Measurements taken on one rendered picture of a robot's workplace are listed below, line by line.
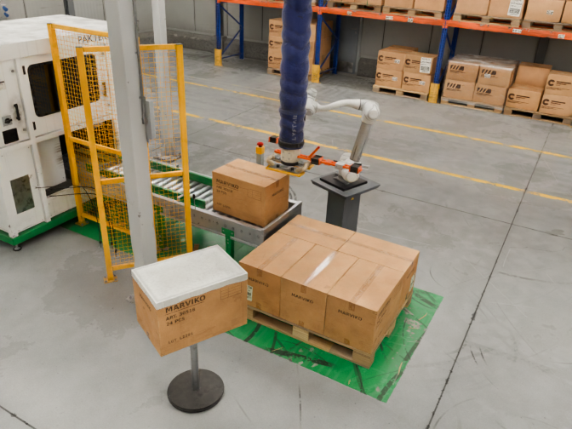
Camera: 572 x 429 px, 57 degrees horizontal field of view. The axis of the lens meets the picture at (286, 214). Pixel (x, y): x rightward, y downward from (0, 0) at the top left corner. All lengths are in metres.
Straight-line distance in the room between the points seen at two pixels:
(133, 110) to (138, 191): 0.65
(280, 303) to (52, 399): 1.76
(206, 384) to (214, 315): 0.78
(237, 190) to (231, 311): 1.67
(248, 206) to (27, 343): 2.11
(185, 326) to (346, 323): 1.32
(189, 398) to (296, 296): 1.08
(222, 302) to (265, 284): 0.98
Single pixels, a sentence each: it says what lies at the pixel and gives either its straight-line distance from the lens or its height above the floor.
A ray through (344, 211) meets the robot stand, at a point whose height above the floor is 0.50.
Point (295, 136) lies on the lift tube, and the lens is 4.48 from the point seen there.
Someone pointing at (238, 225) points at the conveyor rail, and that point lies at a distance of 4.79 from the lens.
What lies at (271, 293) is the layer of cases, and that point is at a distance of 4.29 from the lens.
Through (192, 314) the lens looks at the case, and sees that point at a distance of 3.29.
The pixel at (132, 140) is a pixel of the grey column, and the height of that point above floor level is 1.50.
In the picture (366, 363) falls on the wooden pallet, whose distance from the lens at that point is 4.21.
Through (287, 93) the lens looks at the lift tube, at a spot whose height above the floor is 1.77.
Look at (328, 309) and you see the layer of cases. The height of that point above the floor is 0.41.
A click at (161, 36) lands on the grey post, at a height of 1.69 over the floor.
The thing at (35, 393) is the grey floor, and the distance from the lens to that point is 4.27.
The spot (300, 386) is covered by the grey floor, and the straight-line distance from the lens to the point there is 4.04.
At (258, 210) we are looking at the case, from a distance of 4.77.
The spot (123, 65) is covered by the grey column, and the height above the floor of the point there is 2.05.
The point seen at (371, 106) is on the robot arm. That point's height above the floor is 1.59.
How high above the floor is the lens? 2.88
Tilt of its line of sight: 28 degrees down
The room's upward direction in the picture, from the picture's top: 3 degrees clockwise
